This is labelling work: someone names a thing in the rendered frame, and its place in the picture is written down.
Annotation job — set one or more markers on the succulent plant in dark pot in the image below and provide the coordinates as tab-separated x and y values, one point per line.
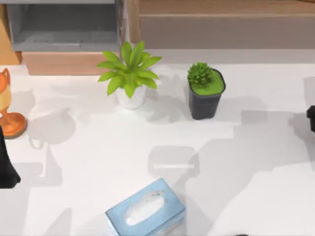
205	98

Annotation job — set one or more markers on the leafy plant in white pot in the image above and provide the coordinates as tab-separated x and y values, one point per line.
129	73

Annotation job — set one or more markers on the light blue tissue box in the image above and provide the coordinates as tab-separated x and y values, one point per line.
147	209

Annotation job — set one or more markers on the pale wooden drawer front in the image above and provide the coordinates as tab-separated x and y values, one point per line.
64	62

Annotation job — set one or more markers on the wooden cupboard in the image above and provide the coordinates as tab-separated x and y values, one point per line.
221	24

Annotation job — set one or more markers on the grey cabinet with dark inside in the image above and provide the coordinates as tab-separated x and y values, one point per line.
64	24

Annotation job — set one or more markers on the orange trophy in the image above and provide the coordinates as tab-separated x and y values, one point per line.
7	123

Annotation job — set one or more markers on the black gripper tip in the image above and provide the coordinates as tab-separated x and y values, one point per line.
6	169
311	119

